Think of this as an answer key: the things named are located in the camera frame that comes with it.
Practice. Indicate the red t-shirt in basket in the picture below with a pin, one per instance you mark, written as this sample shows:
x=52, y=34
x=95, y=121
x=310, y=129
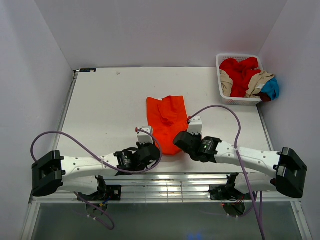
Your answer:
x=243, y=66

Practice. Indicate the white plastic laundry basket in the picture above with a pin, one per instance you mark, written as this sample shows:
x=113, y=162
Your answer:
x=235, y=101

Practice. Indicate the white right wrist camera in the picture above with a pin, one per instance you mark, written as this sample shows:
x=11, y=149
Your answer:
x=195, y=125

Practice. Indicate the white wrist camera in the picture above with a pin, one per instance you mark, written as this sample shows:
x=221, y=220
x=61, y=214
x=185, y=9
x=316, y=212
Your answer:
x=145, y=135
x=195, y=125

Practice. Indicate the dark red t-shirt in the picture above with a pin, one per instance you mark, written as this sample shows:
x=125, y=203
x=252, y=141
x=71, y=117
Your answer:
x=264, y=97

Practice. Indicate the beige t-shirt in basket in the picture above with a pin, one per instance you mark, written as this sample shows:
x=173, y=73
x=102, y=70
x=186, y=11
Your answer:
x=257, y=82

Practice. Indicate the orange t-shirt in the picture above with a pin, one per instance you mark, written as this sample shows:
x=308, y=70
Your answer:
x=167, y=117

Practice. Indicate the blue label sticker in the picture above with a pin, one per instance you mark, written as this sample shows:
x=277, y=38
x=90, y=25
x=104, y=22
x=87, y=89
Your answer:
x=87, y=70

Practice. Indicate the blue t-shirt in basket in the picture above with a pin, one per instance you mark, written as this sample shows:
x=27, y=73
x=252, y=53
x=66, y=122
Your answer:
x=271, y=88

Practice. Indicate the aluminium frame rail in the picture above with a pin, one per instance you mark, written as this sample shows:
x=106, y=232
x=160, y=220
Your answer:
x=162, y=188

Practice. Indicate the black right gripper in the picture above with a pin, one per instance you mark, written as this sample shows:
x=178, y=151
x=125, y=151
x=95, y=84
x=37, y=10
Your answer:
x=199, y=136

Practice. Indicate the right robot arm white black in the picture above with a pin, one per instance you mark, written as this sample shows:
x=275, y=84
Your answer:
x=281, y=171

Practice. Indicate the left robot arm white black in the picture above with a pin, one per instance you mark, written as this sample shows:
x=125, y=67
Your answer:
x=55, y=172

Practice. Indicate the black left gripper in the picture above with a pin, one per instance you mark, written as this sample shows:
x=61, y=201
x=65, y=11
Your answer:
x=140, y=145

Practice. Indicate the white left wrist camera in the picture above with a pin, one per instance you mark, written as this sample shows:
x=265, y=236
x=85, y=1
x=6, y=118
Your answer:
x=145, y=135

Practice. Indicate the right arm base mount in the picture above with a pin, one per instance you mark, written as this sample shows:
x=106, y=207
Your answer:
x=228, y=191

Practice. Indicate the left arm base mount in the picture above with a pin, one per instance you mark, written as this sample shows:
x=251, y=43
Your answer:
x=108, y=192

